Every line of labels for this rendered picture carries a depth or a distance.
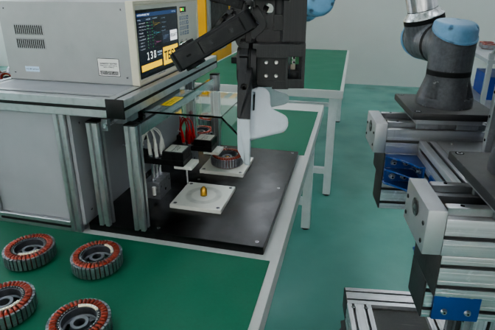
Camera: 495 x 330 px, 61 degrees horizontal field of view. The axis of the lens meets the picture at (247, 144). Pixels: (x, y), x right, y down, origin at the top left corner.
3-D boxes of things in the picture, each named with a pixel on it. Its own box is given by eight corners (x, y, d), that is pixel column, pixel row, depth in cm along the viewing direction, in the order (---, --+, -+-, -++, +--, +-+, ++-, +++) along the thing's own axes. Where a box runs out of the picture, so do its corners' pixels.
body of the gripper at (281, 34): (303, 95, 50) (308, -13, 46) (232, 93, 51) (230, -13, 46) (302, 81, 57) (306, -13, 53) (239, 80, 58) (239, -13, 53)
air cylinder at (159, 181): (171, 188, 129) (170, 171, 127) (160, 199, 122) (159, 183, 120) (156, 186, 130) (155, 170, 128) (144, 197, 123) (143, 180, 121)
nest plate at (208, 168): (253, 160, 150) (253, 157, 149) (242, 177, 136) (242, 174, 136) (213, 156, 153) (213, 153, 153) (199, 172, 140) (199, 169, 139)
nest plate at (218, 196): (235, 190, 128) (235, 186, 127) (220, 214, 114) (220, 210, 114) (189, 185, 131) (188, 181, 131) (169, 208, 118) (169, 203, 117)
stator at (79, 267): (82, 289, 89) (79, 274, 88) (65, 264, 97) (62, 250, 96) (131, 267, 96) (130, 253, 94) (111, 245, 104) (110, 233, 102)
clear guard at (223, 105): (265, 114, 121) (265, 93, 119) (244, 142, 99) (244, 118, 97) (161, 107, 129) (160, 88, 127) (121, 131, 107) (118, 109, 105)
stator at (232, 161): (247, 158, 148) (247, 149, 146) (238, 171, 138) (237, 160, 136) (217, 155, 151) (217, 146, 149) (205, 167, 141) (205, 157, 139)
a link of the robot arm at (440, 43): (440, 74, 111) (448, 20, 106) (415, 65, 124) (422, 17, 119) (482, 72, 112) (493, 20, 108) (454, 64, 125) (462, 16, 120)
